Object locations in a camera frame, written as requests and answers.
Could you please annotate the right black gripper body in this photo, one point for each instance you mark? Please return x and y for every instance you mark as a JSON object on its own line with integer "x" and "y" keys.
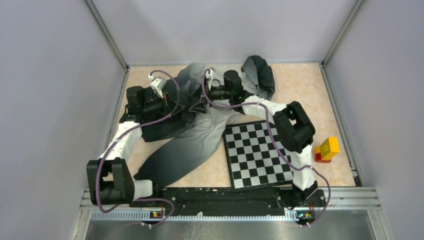
{"x": 217, "y": 93}

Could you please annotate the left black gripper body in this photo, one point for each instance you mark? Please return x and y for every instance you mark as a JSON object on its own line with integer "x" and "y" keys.
{"x": 157, "y": 105}

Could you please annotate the grey gradient zip jacket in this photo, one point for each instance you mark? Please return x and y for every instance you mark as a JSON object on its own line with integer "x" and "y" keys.
{"x": 194, "y": 137}

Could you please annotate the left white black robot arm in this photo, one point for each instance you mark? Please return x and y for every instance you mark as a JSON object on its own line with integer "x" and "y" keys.
{"x": 109, "y": 179}

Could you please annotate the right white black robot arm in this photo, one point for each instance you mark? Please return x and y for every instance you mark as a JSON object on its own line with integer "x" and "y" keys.
{"x": 294, "y": 128}

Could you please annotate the black white checkerboard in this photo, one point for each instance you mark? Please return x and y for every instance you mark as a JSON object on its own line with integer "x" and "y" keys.
{"x": 252, "y": 160}

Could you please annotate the yellow toy brick block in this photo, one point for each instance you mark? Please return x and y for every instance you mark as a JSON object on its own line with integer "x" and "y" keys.
{"x": 329, "y": 148}

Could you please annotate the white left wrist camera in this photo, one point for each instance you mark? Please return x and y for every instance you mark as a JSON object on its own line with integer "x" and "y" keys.
{"x": 157, "y": 84}

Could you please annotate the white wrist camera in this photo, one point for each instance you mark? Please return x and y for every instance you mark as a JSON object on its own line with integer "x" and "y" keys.
{"x": 157, "y": 84}
{"x": 208, "y": 78}

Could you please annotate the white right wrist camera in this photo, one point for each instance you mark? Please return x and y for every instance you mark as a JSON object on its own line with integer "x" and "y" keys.
{"x": 208, "y": 78}

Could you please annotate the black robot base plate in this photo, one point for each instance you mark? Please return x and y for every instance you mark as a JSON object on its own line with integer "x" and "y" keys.
{"x": 223, "y": 202}

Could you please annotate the aluminium frame rail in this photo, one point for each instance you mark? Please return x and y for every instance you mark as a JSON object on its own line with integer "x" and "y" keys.
{"x": 337, "y": 199}

